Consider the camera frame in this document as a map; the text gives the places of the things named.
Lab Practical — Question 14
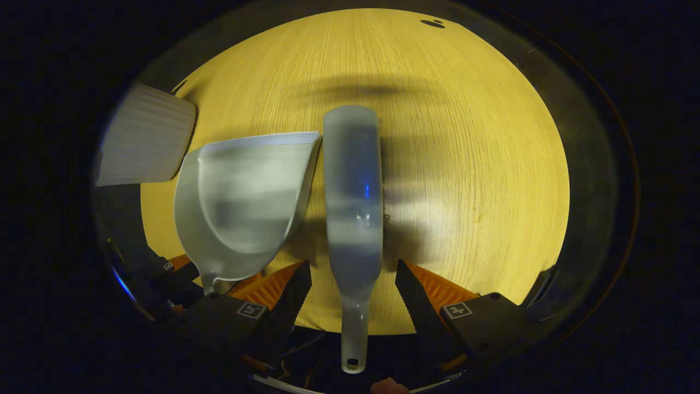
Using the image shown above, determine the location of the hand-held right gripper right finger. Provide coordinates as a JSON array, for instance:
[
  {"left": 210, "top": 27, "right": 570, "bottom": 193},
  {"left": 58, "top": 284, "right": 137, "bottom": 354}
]
[{"left": 394, "top": 258, "right": 541, "bottom": 366}]

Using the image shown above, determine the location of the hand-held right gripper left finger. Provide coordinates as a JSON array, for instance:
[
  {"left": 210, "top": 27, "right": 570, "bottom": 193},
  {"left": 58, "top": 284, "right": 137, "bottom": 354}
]
[{"left": 182, "top": 260, "right": 313, "bottom": 366}]

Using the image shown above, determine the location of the white dustpan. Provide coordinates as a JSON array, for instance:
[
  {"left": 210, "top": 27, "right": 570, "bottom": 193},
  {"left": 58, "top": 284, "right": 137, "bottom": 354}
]
[{"left": 173, "top": 131, "right": 322, "bottom": 297}]

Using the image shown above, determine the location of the small white broom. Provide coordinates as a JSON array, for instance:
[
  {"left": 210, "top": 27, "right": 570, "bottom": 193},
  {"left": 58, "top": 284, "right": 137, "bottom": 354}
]
[{"left": 322, "top": 105, "right": 384, "bottom": 375}]

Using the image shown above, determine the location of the grey garbage bin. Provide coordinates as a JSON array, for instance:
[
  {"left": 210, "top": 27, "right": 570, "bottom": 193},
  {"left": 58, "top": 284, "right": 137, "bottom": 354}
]
[{"left": 95, "top": 83, "right": 197, "bottom": 187}]

